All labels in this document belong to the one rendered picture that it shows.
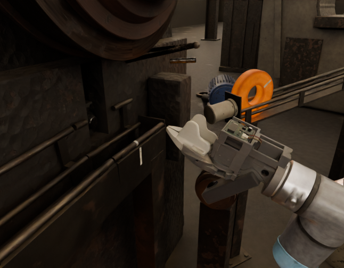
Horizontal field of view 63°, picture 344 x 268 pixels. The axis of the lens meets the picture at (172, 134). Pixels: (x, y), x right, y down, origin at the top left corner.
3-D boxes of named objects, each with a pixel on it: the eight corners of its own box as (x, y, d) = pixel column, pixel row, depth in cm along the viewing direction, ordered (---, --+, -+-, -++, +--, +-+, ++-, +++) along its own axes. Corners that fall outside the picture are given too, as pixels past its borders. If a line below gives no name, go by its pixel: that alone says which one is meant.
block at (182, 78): (147, 156, 83) (144, 76, 73) (160, 145, 90) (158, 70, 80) (179, 164, 79) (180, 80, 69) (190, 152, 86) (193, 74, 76)
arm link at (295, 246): (316, 249, 57) (349, 216, 51) (303, 291, 49) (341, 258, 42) (280, 225, 60) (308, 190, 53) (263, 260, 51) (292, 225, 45)
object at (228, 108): (203, 120, 89) (203, 103, 86) (226, 113, 93) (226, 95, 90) (214, 127, 84) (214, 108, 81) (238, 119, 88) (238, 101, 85)
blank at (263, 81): (241, 124, 96) (248, 127, 94) (222, 92, 87) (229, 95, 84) (271, 93, 98) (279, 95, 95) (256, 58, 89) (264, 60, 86)
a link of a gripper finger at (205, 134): (181, 101, 53) (226, 123, 50) (172, 127, 56) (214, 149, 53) (174, 106, 50) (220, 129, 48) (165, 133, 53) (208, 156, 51)
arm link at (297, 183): (294, 194, 50) (289, 223, 44) (270, 182, 52) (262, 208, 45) (316, 163, 46) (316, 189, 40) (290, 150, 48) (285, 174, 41)
